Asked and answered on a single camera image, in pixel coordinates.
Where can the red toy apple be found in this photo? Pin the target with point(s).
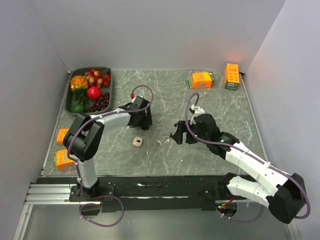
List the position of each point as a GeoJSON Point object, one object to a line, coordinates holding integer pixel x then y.
{"type": "Point", "coordinates": [94, 93]}

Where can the orange box upper left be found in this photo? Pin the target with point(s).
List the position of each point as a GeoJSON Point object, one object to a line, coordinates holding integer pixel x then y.
{"type": "Point", "coordinates": [61, 135]}

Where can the orange box lower left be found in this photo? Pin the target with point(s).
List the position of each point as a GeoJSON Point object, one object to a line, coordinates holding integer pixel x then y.
{"type": "Point", "coordinates": [61, 160]}

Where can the orange box top centre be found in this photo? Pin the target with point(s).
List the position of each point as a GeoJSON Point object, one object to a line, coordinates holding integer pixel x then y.
{"type": "Point", "coordinates": [200, 80]}

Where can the green toy avocado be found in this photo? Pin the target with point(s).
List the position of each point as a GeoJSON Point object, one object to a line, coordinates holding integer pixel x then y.
{"type": "Point", "coordinates": [78, 108]}

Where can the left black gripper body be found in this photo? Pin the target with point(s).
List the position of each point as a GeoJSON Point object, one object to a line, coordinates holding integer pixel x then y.
{"type": "Point", "coordinates": [144, 120]}

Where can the dark purple grape bunch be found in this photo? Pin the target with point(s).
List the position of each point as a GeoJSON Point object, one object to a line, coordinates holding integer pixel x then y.
{"type": "Point", "coordinates": [100, 104]}

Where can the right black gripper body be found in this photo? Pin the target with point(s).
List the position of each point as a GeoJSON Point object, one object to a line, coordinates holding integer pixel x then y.
{"type": "Point", "coordinates": [194, 129]}

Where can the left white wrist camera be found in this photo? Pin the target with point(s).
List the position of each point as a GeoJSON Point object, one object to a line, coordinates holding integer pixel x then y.
{"type": "Point", "coordinates": [137, 100]}

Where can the red yellow cherry bunch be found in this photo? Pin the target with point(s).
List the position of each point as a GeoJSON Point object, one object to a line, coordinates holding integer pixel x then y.
{"type": "Point", "coordinates": [98, 78]}

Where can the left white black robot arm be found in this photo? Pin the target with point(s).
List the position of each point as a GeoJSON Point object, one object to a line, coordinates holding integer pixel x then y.
{"type": "Point", "coordinates": [84, 136]}

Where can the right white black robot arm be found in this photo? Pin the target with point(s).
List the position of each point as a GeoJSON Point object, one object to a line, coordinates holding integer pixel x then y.
{"type": "Point", "coordinates": [282, 193]}

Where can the orange yellow toy pineapple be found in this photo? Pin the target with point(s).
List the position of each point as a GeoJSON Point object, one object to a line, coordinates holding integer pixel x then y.
{"type": "Point", "coordinates": [79, 87]}

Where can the orange green carton upright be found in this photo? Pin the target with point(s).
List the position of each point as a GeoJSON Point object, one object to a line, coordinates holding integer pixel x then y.
{"type": "Point", "coordinates": [232, 76]}

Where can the dark green fruit tray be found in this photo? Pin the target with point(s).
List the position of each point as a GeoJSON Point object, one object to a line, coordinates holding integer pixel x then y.
{"type": "Point", "coordinates": [69, 101]}

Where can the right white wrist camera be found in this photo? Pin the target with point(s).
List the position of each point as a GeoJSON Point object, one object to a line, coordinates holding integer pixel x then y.
{"type": "Point", "coordinates": [196, 111]}

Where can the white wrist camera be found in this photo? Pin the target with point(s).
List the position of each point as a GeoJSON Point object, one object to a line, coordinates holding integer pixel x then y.
{"type": "Point", "coordinates": [137, 100]}
{"type": "Point", "coordinates": [196, 111]}

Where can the orange box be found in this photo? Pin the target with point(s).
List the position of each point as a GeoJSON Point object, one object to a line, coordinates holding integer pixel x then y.
{"type": "Point", "coordinates": [61, 160]}
{"type": "Point", "coordinates": [200, 80]}
{"type": "Point", "coordinates": [61, 135]}

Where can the beige earbud charging case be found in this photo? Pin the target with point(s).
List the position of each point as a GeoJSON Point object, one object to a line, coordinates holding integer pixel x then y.
{"type": "Point", "coordinates": [137, 142]}

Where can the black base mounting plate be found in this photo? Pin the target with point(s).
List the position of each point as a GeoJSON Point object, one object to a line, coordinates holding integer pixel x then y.
{"type": "Point", "coordinates": [166, 192]}

